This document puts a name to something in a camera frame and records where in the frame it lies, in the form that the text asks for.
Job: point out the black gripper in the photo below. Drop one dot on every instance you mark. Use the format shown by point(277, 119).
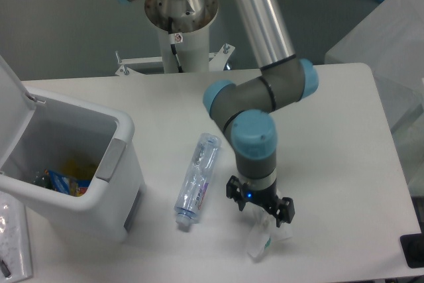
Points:
point(282, 209)

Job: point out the white tissue wrapper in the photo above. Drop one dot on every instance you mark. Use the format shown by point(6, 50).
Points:
point(265, 233)

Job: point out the crushed clear plastic bottle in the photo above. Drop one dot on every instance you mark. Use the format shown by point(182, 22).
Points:
point(189, 203)

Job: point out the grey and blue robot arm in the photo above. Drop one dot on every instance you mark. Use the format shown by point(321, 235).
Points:
point(242, 112)

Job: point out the white trash can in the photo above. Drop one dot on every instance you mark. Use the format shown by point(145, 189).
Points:
point(43, 130)

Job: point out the black device at table edge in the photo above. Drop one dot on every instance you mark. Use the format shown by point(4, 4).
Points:
point(412, 246)

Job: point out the colourful snack wrapper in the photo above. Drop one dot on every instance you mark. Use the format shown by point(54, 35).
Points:
point(68, 185)

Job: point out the clear plastic sheet tray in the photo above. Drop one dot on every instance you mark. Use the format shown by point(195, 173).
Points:
point(16, 260)

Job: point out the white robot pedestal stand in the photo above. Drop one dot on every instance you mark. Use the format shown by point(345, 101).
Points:
point(181, 52)

